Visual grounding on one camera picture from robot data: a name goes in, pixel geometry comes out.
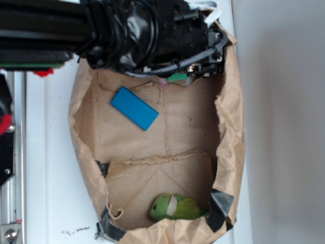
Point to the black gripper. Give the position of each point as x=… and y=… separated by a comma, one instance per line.
x=190, y=40

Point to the green wooden block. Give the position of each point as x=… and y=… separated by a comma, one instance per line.
x=177, y=77

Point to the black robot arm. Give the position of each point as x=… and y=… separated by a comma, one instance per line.
x=137, y=38

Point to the blue wooden block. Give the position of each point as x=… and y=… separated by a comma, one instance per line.
x=134, y=108

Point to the brown paper bag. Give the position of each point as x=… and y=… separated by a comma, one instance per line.
x=195, y=148

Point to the green plush toy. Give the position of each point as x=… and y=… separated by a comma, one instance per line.
x=174, y=207

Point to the white plastic tray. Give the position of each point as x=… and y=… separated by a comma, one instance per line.
x=58, y=208

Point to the black metal bracket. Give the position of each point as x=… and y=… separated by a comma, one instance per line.
x=7, y=134

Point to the aluminium frame rail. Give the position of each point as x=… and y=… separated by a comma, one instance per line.
x=13, y=196

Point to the silver corner bracket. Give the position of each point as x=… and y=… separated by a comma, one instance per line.
x=11, y=234

